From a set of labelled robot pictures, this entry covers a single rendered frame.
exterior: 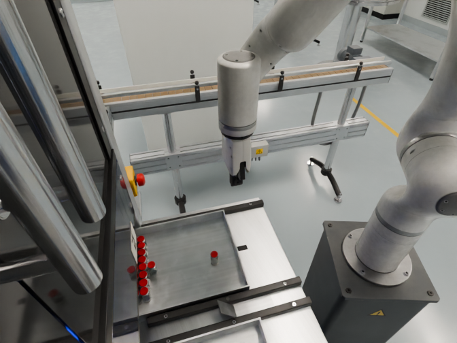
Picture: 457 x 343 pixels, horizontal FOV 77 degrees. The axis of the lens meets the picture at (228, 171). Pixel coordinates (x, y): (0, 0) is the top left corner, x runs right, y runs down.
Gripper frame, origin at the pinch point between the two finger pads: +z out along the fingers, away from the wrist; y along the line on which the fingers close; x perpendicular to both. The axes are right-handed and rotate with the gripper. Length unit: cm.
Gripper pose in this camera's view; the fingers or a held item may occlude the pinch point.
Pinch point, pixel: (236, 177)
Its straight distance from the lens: 74.7
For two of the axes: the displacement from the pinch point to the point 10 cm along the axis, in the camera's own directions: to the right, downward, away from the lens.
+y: 2.6, 6.5, -7.1
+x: 9.6, -1.8, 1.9
